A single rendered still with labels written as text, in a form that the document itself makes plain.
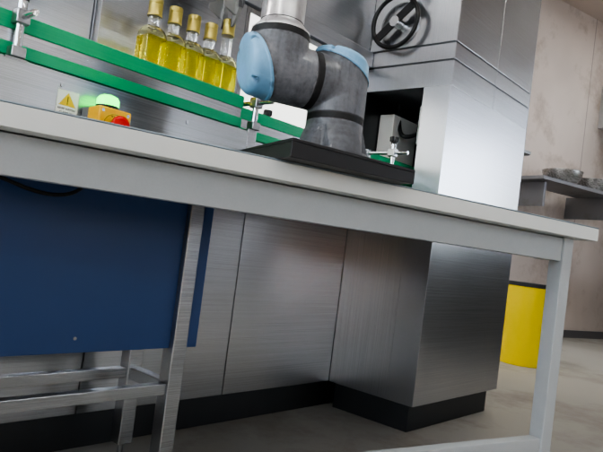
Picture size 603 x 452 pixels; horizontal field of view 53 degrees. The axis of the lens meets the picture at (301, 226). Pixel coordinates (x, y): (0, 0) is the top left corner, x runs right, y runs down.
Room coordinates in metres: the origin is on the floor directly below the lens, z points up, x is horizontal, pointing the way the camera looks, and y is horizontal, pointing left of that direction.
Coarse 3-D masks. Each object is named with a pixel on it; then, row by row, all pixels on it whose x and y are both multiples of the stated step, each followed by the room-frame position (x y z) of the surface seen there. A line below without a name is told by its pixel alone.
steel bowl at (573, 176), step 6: (552, 168) 5.61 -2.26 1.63; (558, 168) 5.57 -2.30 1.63; (546, 174) 5.68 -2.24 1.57; (552, 174) 5.62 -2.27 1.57; (558, 174) 5.58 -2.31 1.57; (564, 174) 5.56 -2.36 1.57; (570, 174) 5.55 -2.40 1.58; (576, 174) 5.56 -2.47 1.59; (582, 174) 5.63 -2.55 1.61; (564, 180) 5.59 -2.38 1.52; (570, 180) 5.59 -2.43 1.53; (576, 180) 5.61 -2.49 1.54
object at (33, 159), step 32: (0, 160) 0.84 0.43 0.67; (32, 160) 0.86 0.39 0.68; (64, 160) 0.89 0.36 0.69; (96, 160) 0.91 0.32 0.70; (128, 160) 0.94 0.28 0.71; (128, 192) 0.94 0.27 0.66; (160, 192) 0.97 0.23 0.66; (192, 192) 1.00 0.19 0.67; (224, 192) 1.03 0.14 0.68; (256, 192) 1.06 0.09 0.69; (288, 192) 1.10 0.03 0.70; (320, 192) 1.13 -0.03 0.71; (320, 224) 1.17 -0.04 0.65; (352, 224) 1.18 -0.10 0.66; (384, 224) 1.22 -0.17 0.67; (416, 224) 1.27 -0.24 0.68; (448, 224) 1.32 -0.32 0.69; (480, 224) 1.37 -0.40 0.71; (544, 256) 1.51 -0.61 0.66; (544, 320) 1.57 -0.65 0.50; (544, 352) 1.56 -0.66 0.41; (544, 384) 1.55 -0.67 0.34; (544, 416) 1.54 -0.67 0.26; (416, 448) 1.33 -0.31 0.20; (448, 448) 1.37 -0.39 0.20; (480, 448) 1.42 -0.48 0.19; (512, 448) 1.49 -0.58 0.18; (544, 448) 1.55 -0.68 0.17
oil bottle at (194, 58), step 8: (192, 40) 1.53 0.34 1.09; (192, 48) 1.52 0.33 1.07; (200, 48) 1.54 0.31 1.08; (192, 56) 1.52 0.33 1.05; (200, 56) 1.54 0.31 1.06; (184, 64) 1.51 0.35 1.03; (192, 64) 1.52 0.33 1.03; (200, 64) 1.54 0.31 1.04; (184, 72) 1.51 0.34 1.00; (192, 72) 1.52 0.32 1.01; (200, 72) 1.54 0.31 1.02; (200, 80) 1.55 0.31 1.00
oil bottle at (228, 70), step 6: (222, 60) 1.60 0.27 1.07; (228, 60) 1.61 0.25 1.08; (222, 66) 1.60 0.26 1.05; (228, 66) 1.61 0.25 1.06; (234, 66) 1.62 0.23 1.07; (222, 72) 1.60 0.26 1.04; (228, 72) 1.61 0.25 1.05; (234, 72) 1.63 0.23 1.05; (222, 78) 1.60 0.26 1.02; (228, 78) 1.61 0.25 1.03; (234, 78) 1.63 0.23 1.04; (222, 84) 1.60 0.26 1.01; (228, 84) 1.61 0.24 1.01; (234, 84) 1.63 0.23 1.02; (228, 90) 1.62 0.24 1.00
